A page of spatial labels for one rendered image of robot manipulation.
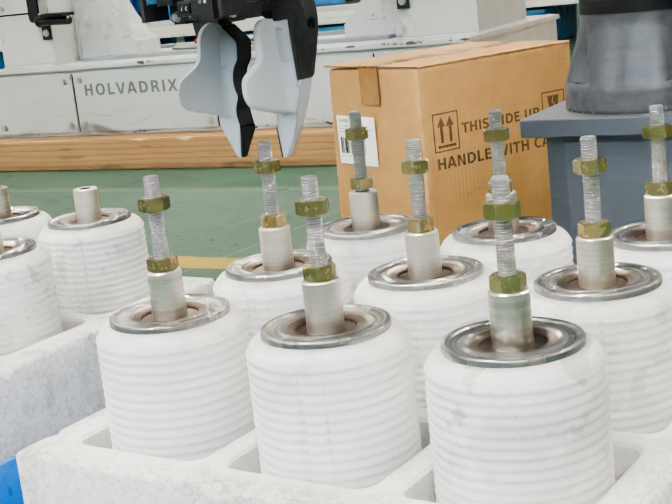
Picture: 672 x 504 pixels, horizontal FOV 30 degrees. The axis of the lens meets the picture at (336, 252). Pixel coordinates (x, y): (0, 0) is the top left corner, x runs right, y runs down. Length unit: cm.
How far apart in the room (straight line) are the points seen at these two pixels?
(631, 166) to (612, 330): 41
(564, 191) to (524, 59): 78
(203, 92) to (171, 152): 228
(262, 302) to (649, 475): 30
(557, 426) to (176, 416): 24
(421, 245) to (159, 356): 18
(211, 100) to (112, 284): 31
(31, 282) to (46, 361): 7
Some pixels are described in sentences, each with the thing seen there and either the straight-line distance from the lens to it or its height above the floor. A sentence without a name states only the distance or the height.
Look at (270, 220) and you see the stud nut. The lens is 87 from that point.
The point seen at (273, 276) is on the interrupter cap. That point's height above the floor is 25.
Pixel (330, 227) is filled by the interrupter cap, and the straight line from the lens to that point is 98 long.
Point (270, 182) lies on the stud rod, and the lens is 87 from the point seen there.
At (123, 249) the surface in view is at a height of 23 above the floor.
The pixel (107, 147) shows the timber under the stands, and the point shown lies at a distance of 326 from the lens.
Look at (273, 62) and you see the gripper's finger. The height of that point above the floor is 40.
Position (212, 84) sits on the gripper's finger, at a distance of 87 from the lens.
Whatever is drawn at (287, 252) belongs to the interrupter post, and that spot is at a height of 26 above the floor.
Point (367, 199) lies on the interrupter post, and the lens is 96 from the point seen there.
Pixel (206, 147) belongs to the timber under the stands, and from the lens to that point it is 307.
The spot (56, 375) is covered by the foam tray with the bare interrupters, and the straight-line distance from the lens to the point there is 104.
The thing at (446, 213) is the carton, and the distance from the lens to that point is 183.
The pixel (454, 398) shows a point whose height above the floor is 24.
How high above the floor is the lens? 46
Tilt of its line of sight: 13 degrees down
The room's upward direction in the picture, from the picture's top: 6 degrees counter-clockwise
